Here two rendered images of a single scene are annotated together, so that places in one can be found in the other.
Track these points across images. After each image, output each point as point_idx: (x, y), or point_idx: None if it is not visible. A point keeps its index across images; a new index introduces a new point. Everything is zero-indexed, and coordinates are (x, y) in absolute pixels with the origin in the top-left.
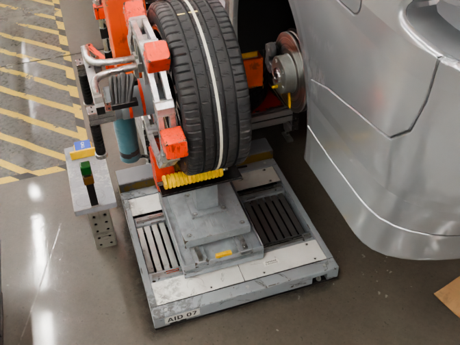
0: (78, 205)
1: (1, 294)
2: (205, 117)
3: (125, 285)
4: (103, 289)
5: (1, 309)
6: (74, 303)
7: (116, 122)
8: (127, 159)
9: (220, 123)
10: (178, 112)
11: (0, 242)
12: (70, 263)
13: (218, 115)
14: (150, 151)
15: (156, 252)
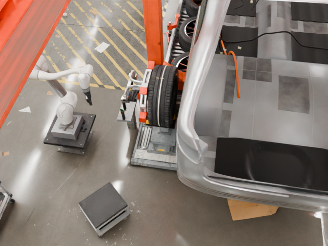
0: (118, 117)
1: (92, 132)
2: (153, 113)
3: (130, 145)
4: (122, 143)
5: (91, 137)
6: (112, 144)
7: None
8: None
9: (158, 116)
10: None
11: (95, 117)
12: (117, 130)
13: (157, 114)
14: None
15: (144, 138)
